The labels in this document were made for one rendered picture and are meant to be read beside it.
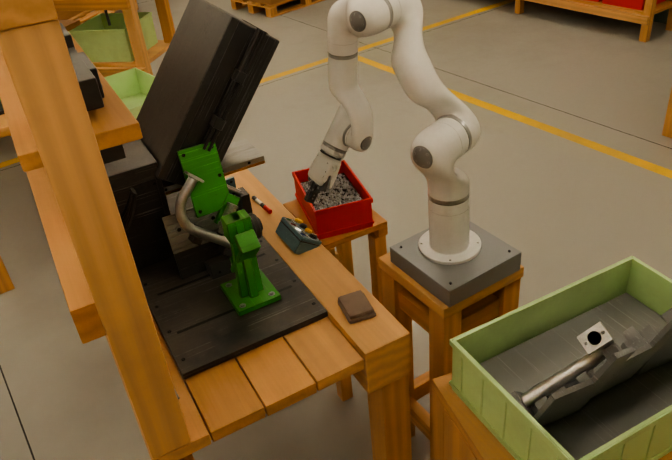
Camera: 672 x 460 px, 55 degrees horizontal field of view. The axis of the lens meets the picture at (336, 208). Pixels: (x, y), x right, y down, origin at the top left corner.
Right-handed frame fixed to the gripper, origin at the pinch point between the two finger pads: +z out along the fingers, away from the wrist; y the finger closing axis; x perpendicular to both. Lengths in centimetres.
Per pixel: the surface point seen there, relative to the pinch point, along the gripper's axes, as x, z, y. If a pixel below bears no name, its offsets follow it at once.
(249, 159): 18.4, -2.1, 14.2
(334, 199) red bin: -19.9, 2.4, 13.4
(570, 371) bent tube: -8, -7, -101
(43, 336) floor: 24, 140, 117
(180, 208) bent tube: 41.9, 14.1, -2.1
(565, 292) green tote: -33, -16, -76
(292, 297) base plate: 12.5, 22.0, -30.4
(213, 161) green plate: 35.3, -0.7, 3.7
